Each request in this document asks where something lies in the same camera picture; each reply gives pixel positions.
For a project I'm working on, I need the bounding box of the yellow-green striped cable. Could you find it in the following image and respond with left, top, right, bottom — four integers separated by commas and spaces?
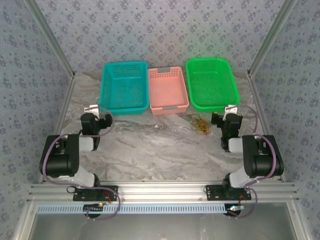
197, 124, 212, 136
196, 122, 212, 136

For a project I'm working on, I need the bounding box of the red cable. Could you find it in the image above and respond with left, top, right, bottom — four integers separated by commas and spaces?
187, 113, 205, 128

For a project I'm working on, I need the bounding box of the green perforated plastic basket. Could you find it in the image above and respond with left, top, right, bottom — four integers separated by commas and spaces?
185, 57, 241, 113

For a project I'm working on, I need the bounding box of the teal perforated plastic basket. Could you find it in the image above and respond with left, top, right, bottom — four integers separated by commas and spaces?
98, 61, 150, 117

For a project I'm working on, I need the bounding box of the pink perforated plastic basket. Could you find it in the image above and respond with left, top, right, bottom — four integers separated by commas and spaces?
147, 66, 190, 116

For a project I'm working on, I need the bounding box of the small black controller board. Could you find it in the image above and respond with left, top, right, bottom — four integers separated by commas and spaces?
83, 203, 105, 214
226, 204, 245, 216

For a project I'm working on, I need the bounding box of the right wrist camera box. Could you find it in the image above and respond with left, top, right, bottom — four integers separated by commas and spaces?
224, 105, 238, 120

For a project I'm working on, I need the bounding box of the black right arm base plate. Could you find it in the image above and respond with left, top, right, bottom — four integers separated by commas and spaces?
204, 184, 252, 202

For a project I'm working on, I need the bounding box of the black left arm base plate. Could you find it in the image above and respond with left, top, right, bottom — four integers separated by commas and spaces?
72, 185, 119, 202

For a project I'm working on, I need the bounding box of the aluminium frame post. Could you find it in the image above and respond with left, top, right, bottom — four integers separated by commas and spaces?
24, 0, 76, 79
246, 0, 298, 79

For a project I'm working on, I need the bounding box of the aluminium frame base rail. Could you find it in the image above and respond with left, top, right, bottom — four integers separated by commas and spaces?
26, 181, 300, 204

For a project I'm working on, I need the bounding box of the blue-grey slotted cable duct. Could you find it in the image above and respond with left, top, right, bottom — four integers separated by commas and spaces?
36, 202, 227, 215

